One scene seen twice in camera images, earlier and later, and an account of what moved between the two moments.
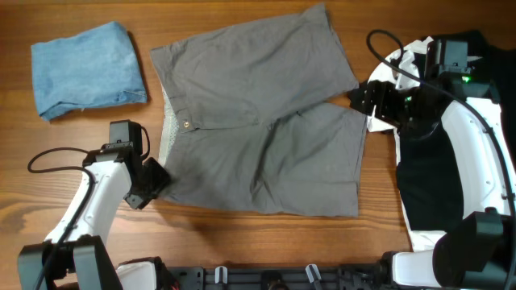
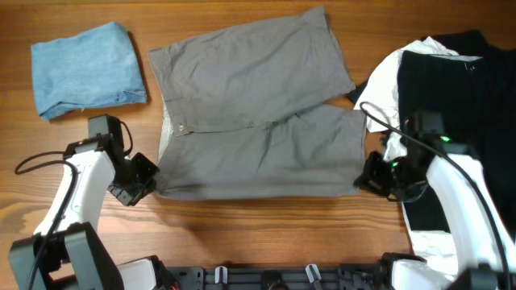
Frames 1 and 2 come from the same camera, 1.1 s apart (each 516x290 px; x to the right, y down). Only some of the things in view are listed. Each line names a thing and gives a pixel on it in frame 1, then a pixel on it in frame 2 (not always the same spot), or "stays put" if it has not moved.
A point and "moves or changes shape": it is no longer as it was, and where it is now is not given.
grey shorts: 247,122 moves or changes shape
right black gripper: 373,89 to 368,178
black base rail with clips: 374,276 stays put
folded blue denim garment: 100,68 stays put
